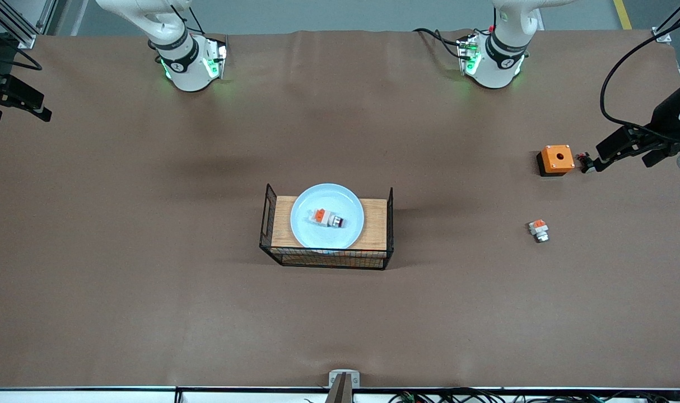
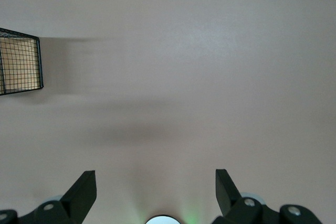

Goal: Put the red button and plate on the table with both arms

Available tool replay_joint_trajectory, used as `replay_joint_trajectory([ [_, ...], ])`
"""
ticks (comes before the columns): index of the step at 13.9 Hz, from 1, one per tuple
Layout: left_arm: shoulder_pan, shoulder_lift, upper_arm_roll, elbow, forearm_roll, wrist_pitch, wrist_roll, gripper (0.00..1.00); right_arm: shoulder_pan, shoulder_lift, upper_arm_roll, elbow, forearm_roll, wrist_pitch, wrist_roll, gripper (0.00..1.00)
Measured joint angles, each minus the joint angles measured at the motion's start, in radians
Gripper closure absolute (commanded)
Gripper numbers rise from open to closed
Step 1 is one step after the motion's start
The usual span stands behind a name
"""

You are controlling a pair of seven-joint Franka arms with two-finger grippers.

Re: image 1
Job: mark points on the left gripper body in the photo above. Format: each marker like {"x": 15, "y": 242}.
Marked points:
{"x": 666, "y": 116}

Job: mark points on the aluminium frame profile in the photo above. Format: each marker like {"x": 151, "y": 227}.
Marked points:
{"x": 15, "y": 28}
{"x": 666, "y": 31}

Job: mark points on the black push button head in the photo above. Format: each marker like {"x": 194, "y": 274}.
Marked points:
{"x": 584, "y": 162}

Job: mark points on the light blue round plate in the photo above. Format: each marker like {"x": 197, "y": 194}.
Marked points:
{"x": 340, "y": 236}

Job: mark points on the orange button box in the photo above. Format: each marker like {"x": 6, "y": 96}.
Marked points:
{"x": 557, "y": 159}

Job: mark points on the arm base control box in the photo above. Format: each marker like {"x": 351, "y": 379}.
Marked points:
{"x": 467, "y": 53}
{"x": 215, "y": 56}

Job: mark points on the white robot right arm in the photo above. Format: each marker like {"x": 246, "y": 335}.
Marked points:
{"x": 186, "y": 73}

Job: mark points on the wooden board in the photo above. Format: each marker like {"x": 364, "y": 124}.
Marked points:
{"x": 376, "y": 224}

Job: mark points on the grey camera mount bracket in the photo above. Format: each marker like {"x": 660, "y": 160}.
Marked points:
{"x": 344, "y": 386}

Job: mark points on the white orange switch block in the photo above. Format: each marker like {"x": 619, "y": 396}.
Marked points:
{"x": 539, "y": 229}

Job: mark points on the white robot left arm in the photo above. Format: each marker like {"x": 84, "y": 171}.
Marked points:
{"x": 499, "y": 73}

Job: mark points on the white orange red push button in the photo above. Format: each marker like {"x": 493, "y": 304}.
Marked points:
{"x": 324, "y": 217}

